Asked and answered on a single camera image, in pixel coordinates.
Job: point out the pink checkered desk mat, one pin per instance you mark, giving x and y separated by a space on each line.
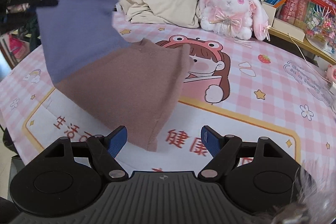
272 93

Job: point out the colourful bead ornament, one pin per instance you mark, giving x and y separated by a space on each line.
321 24

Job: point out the cream garment pile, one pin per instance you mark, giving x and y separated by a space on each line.
181 13

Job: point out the small pink pig toy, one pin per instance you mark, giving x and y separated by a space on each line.
331 73

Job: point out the mauve and lavender sweater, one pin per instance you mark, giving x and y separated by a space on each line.
136 85

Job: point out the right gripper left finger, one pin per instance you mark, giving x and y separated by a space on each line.
103 151

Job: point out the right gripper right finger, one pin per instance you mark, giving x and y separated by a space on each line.
223 149

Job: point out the white pink plush bunny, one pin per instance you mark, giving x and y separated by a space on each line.
239 19

